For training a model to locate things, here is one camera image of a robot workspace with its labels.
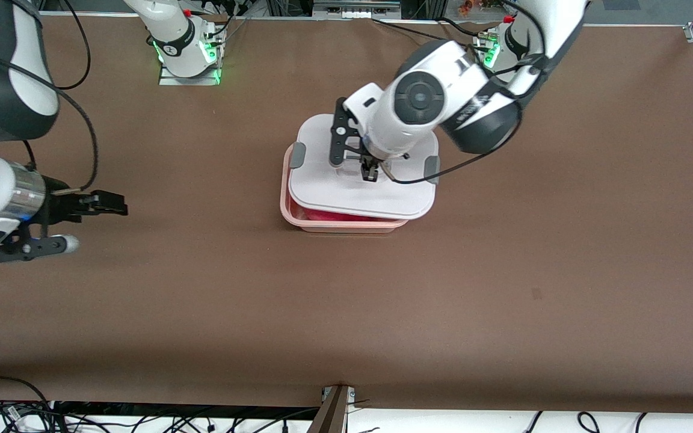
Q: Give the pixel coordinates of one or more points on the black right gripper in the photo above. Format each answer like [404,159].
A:
[62,204]

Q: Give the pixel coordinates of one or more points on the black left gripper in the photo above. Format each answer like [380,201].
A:
[369,165]

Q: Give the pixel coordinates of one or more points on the white box lid grey clips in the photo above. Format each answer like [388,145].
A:
[394,198]

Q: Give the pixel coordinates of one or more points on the pink plush toy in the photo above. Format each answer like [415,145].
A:
[334,215]

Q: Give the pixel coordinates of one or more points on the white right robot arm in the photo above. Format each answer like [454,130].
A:
[3,90]

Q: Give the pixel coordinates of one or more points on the pink plastic box base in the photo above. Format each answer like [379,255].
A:
[346,227]

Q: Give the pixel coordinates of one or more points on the brown table cover sheet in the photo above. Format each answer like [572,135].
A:
[346,313]

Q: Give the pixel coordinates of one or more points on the metal background rack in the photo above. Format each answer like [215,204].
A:
[352,9]

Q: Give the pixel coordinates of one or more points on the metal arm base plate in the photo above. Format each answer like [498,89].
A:
[169,79]

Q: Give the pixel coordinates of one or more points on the aluminium frame beam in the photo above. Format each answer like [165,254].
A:
[329,415]

